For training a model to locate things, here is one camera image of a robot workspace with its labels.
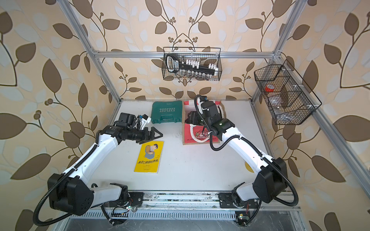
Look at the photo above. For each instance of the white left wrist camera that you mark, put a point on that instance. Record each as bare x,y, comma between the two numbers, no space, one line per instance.
142,121

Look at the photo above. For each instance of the black wire basket back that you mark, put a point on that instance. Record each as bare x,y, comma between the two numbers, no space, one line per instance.
205,55

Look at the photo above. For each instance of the black wire basket right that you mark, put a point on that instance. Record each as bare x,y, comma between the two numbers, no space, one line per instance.
293,100

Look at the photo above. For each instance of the green plastic tool case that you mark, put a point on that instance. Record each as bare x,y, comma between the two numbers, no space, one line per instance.
166,112

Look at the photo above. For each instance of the black socket wrench set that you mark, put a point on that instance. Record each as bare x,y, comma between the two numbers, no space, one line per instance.
173,64

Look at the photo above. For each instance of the black wire basket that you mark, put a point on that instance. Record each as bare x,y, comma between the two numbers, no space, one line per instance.
205,55
293,100

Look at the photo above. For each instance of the aluminium frame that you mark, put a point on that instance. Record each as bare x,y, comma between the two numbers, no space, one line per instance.
325,45

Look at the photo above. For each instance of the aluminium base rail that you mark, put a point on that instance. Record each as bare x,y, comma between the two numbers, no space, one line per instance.
191,205

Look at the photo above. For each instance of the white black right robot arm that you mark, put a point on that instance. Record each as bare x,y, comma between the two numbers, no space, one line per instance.
271,179

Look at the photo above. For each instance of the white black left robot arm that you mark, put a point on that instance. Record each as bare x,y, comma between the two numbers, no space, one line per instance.
69,192

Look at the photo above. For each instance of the yellow book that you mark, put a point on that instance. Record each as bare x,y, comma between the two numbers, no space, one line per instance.
149,157

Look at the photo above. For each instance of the red tape roll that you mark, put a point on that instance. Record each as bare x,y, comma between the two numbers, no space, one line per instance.
269,88

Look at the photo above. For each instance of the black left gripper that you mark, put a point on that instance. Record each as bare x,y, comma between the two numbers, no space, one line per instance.
145,138

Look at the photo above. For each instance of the yellow tape roll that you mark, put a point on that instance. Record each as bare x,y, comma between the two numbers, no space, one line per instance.
248,167

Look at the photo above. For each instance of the small circuit board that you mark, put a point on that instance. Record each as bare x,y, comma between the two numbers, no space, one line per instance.
242,219

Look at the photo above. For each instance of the burlap canvas bag red front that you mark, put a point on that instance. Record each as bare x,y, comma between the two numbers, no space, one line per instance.
191,133

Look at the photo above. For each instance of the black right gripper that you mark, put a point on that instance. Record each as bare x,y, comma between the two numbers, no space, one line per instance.
194,119

